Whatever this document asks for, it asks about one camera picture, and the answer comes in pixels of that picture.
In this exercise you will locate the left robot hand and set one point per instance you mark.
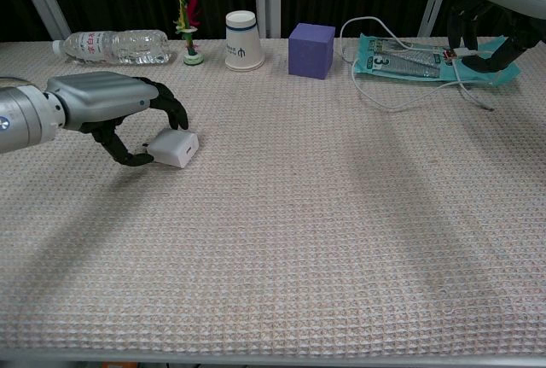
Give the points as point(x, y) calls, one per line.
point(102, 95)

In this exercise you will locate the white charger adapter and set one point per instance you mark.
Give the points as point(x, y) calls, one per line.
point(177, 147)

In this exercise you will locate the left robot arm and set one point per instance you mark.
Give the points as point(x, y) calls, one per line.
point(21, 116)

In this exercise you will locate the clear plastic water bottle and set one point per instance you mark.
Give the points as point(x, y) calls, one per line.
point(115, 48)

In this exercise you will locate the artificial flower in small pot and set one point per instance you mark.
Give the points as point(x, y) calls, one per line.
point(192, 58)

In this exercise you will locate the white paper cup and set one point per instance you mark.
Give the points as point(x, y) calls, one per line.
point(243, 48)

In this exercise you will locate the teal snack package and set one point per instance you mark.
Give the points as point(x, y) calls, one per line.
point(384, 65)

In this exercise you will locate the purple foam cube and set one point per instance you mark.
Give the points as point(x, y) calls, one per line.
point(307, 54)

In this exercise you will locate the beige waffle-weave table cloth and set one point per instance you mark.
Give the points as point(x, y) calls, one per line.
point(273, 235)

